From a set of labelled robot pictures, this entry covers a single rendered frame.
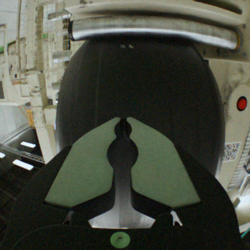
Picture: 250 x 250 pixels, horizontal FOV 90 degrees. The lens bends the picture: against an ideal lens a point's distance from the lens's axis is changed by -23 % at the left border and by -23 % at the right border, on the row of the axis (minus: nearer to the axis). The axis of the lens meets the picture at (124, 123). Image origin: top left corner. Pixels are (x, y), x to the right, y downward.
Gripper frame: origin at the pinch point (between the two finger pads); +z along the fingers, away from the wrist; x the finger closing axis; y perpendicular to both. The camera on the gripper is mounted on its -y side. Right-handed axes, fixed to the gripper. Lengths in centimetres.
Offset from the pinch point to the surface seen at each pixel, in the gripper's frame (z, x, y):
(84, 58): 15.6, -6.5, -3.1
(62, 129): 8.8, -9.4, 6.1
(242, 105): 23.6, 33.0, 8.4
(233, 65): 25.4, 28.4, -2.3
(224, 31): 18.8, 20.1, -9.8
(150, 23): 18.5, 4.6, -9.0
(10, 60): 404, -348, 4
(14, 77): 394, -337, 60
